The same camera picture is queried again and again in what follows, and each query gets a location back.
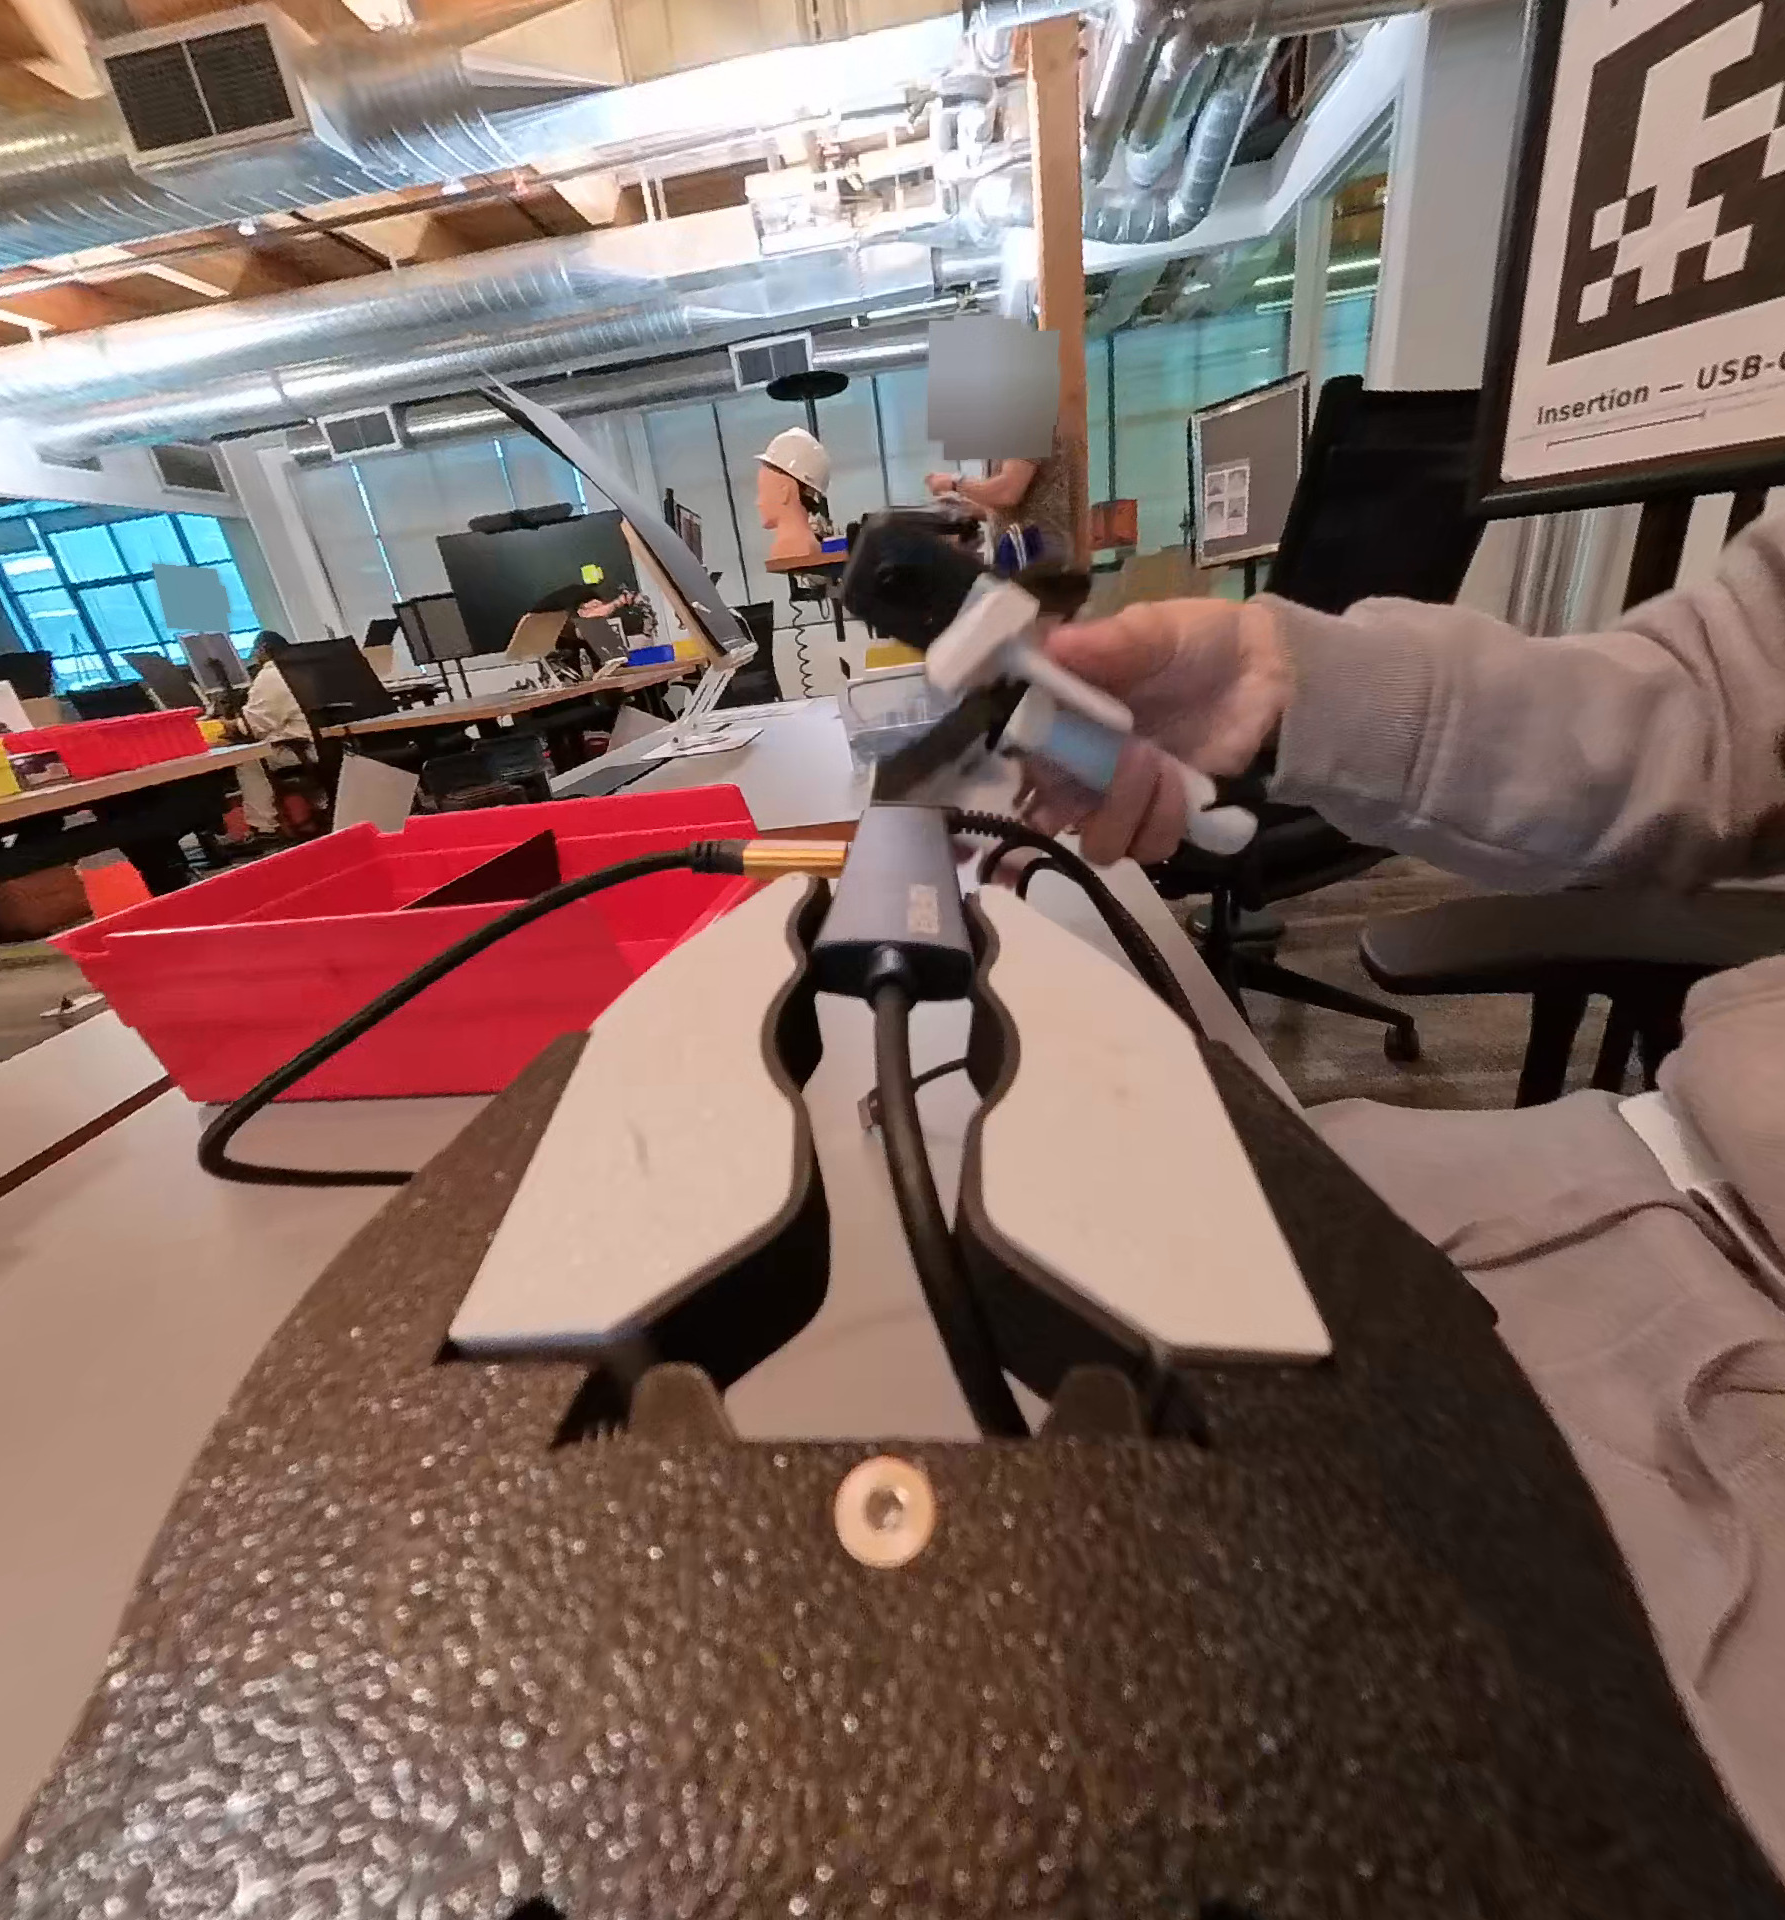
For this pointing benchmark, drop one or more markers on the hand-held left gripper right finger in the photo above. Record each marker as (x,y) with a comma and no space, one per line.
(1150,1187)

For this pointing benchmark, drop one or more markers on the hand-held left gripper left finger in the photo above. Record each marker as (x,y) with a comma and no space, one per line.
(655,1157)

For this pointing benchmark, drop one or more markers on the red plastic bin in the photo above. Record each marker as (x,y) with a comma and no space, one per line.
(307,957)

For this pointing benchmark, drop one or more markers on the person's right forearm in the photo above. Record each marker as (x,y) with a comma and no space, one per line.
(1555,705)

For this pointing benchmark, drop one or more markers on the grey desk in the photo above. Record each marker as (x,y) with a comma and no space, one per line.
(83,1351)

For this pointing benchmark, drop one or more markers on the person's right hand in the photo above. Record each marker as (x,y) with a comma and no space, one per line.
(1179,705)

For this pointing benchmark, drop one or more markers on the clear plastic box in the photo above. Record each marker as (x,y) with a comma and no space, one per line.
(896,721)

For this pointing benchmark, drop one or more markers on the mannequin head with hard hat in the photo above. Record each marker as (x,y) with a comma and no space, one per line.
(792,477)

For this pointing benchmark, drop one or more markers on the grey notice board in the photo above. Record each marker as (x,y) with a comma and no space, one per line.
(1248,472)

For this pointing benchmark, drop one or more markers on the large black monitor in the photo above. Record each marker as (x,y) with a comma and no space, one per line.
(537,577)

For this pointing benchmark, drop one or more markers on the person's grey clothing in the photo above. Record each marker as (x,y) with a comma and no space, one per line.
(1658,1421)

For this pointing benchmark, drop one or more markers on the orange floor object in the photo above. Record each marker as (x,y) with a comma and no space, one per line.
(108,887)

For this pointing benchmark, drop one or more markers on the red storage bin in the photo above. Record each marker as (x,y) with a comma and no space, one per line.
(107,746)

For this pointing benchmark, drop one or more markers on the black framed marker sign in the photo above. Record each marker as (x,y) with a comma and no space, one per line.
(1675,223)

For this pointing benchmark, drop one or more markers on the grey air vent box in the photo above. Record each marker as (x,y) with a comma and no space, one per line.
(207,86)

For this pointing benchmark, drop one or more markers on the wooden post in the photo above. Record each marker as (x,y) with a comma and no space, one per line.
(1062,223)

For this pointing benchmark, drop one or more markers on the large silver air duct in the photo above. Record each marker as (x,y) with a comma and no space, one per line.
(384,330)

